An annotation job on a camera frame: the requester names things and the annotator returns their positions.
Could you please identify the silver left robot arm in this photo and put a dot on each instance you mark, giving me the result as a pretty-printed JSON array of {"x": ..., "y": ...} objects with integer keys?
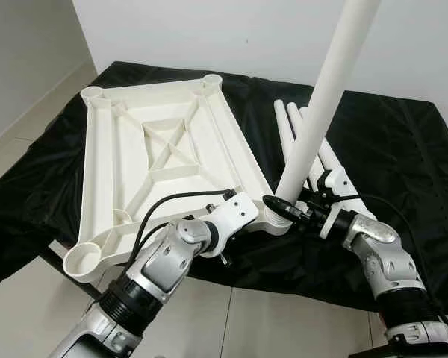
[{"x": 164, "y": 261}]

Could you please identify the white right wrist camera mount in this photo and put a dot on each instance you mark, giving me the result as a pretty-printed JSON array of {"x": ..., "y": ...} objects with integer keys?
[{"x": 336, "y": 183}]

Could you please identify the white plastic children table top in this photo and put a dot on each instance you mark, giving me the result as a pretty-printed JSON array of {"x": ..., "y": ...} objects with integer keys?
[{"x": 127, "y": 164}]

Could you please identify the black table frame bar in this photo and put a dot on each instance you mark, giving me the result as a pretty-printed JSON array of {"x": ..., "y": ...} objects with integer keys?
[{"x": 60, "y": 265}]

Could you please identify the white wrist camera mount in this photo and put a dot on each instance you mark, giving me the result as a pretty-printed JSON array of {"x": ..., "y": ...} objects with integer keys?
[
  {"x": 235, "y": 216},
  {"x": 336, "y": 183}
]

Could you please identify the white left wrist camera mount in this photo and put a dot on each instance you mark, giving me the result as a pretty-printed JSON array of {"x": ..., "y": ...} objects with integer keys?
[{"x": 235, "y": 216}]

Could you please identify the white plastic table leg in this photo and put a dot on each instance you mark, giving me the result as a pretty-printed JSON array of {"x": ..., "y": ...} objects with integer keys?
[
  {"x": 334, "y": 153},
  {"x": 332, "y": 82},
  {"x": 282, "y": 123},
  {"x": 291, "y": 119}
]

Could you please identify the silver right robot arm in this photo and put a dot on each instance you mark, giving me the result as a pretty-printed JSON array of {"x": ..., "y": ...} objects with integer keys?
[{"x": 381, "y": 246}]

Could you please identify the black cloth table cover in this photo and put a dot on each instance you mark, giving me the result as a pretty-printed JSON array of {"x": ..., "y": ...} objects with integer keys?
[{"x": 411, "y": 149}]

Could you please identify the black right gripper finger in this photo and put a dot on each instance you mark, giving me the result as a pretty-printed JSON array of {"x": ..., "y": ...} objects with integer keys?
[{"x": 280, "y": 206}]

